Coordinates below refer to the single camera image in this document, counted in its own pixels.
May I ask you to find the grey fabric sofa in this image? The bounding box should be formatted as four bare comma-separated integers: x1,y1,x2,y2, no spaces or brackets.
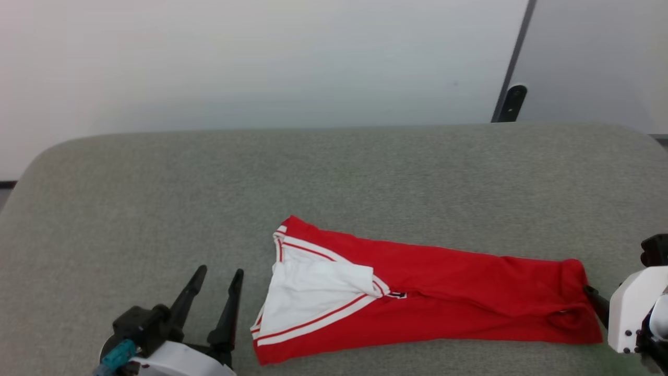
0,123,668,376

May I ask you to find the dark wall panel strip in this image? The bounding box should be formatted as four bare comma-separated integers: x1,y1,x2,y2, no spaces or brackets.
491,0,538,123

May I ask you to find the black oblong wall bracket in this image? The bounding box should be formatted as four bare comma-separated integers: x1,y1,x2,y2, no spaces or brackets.
496,85,528,123

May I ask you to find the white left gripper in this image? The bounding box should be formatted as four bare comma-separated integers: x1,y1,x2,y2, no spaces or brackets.
129,264,245,376

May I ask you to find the red and white sports garment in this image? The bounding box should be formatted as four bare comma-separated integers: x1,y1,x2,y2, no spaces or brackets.
250,215,604,366

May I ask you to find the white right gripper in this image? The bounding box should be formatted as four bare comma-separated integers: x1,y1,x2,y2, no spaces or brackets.
583,266,668,356

